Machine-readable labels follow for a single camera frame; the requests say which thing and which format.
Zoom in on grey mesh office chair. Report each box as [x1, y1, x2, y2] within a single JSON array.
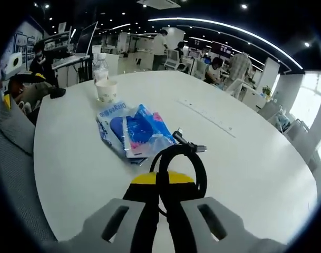
[[0, 93, 59, 244]]

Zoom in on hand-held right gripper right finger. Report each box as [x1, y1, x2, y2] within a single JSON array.
[[159, 170, 246, 253]]

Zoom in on blue packet pink print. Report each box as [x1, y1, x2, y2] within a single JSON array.
[[121, 103, 177, 159]]

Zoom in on white paper cup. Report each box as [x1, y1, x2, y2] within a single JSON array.
[[94, 80, 119, 104]]

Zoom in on ceiling air conditioner unit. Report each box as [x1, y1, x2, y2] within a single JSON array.
[[136, 0, 181, 9]]

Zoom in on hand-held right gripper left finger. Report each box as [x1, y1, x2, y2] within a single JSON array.
[[82, 171, 161, 253]]

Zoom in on wall poster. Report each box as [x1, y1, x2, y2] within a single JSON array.
[[13, 22, 44, 65]]

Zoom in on small black tabletop item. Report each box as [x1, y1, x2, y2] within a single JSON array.
[[49, 87, 67, 100]]

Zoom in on curved ceiling light strip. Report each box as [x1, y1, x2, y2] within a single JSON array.
[[148, 17, 304, 71]]

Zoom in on clear plastic bottle red label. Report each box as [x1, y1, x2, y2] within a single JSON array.
[[92, 52, 110, 85]]

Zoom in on large dark monitor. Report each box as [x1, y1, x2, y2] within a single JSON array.
[[75, 21, 99, 56]]

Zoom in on packet with blue oval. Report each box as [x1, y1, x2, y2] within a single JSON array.
[[96, 101, 148, 166]]

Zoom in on black cable clip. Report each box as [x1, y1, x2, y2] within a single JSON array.
[[149, 127, 209, 220]]

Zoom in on white desk black legs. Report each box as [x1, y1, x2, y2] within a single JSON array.
[[51, 53, 92, 88]]

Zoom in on white office chair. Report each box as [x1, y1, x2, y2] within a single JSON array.
[[163, 48, 184, 70]]

